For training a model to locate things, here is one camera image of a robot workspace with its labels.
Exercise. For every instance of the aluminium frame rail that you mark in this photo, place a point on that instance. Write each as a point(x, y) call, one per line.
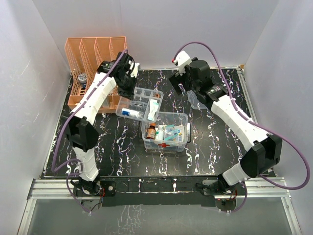
point(141, 208)

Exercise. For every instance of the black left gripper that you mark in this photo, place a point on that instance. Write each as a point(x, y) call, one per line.
point(129, 94)

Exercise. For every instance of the white blue bandage roll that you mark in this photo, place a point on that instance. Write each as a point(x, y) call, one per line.
point(132, 113)

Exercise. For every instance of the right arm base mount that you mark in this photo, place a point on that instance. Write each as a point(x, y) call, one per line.
point(224, 195)

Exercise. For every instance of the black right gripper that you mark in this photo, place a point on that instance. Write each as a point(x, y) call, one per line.
point(178, 79)

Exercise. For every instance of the teal bandage packet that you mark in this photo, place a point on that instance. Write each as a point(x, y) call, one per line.
point(171, 133)

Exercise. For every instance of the white gauze packet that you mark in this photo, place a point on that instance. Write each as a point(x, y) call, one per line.
point(153, 108)

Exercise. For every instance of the orange plastic file organizer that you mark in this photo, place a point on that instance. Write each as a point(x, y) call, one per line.
point(85, 55)

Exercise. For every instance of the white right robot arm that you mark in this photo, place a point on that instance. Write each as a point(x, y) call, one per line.
point(263, 150)

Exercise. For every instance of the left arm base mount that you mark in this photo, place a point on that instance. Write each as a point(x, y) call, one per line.
point(101, 189)

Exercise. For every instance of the brown medicine bottle orange cap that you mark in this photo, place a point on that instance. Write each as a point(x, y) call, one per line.
point(151, 131)

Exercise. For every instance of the clear plastic storage box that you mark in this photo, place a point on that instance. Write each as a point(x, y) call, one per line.
point(165, 118)

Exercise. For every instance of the round blue white tin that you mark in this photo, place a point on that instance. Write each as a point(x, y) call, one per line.
point(83, 80)

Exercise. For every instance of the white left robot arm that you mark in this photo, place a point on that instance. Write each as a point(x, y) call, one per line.
point(79, 127)

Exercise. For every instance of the white green medicine bottle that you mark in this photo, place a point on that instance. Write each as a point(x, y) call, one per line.
point(160, 133)

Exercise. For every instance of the clear plastic box lid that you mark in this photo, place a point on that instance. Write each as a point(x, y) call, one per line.
point(194, 102)

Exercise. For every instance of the clear divided tray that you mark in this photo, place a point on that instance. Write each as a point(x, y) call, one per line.
point(140, 102)

